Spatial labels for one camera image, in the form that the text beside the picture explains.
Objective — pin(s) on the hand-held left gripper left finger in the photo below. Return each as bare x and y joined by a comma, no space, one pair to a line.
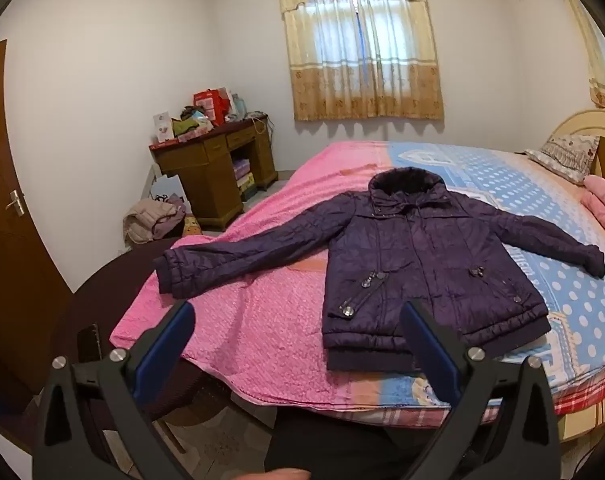
166,342

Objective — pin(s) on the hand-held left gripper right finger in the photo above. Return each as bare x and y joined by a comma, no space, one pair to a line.
428,355

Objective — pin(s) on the purple quilted jacket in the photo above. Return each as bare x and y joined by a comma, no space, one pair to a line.
422,260

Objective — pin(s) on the dark brown round table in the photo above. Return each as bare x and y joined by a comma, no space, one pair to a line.
102,280

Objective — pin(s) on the yellow printed packet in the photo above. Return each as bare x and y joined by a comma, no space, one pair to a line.
192,227

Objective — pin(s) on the bed with pink-blue cover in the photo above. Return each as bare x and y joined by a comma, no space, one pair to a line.
282,310

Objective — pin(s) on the beige padded jacket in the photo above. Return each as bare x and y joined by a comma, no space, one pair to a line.
150,220

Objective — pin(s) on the white paper bag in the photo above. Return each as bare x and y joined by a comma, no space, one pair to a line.
168,189

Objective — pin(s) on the brown wooden door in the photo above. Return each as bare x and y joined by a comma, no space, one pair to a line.
12,285

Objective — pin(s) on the brown wooden desk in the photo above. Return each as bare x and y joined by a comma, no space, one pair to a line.
202,170

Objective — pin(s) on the stack of boxes under desk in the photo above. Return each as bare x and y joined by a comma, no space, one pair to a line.
243,177

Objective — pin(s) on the white printed card box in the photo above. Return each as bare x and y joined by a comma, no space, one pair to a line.
162,127

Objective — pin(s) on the green cloth bundle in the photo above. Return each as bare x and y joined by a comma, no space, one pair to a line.
182,126

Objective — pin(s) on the patterned grey pillow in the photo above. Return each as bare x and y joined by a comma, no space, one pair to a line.
565,157

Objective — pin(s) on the light blue bottle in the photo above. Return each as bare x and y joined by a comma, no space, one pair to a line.
238,106

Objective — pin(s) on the beige floral window curtain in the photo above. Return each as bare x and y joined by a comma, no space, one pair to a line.
367,85

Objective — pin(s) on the beige floral side curtain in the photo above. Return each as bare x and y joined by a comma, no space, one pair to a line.
600,60

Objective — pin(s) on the cream bed frame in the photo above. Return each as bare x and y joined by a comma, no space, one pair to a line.
577,122

